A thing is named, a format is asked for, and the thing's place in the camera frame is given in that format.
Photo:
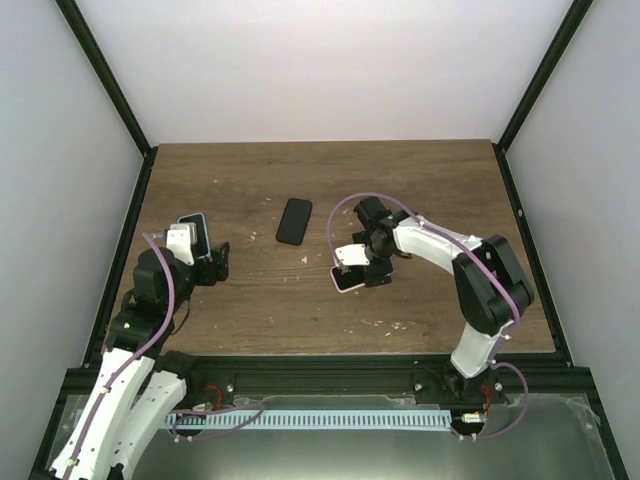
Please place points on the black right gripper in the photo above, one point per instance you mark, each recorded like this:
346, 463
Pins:
385, 268

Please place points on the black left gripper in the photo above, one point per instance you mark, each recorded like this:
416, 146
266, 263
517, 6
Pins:
221, 265

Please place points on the pink phone case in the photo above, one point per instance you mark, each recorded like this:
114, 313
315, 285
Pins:
349, 279

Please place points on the phone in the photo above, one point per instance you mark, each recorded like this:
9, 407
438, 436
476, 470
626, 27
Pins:
201, 247
294, 221

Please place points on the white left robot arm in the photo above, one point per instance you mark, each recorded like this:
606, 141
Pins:
137, 385

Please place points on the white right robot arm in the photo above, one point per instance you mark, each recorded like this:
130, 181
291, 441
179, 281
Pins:
492, 288

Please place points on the phone in light-blue case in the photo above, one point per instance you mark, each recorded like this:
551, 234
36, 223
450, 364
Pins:
201, 247

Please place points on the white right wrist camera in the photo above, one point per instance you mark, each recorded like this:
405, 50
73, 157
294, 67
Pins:
351, 255

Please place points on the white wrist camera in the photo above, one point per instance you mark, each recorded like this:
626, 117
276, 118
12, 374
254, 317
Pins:
351, 255
179, 239

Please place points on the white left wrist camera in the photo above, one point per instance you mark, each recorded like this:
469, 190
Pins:
179, 239

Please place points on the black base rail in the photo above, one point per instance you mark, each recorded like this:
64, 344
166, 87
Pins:
427, 378

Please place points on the black aluminium frame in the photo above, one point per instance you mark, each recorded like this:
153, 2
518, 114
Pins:
310, 169

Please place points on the light-blue slotted cable duct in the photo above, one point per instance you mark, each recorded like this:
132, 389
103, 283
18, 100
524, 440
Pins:
401, 420

